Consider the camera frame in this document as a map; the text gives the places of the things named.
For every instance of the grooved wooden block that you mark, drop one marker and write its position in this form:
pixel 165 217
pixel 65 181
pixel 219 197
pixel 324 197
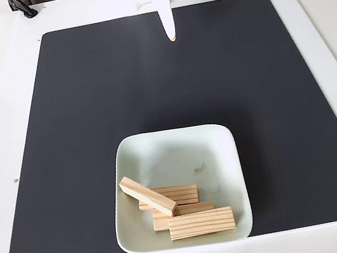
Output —
pixel 149 195
pixel 185 192
pixel 202 223

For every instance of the smooth wooden block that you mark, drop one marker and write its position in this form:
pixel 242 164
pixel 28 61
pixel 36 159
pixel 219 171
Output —
pixel 197 207

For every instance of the pale green square plate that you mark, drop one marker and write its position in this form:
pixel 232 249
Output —
pixel 166 155

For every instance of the black table clamp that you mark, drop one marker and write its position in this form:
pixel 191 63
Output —
pixel 21 7

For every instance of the black table mat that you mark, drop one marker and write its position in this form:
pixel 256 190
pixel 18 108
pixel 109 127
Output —
pixel 68 181

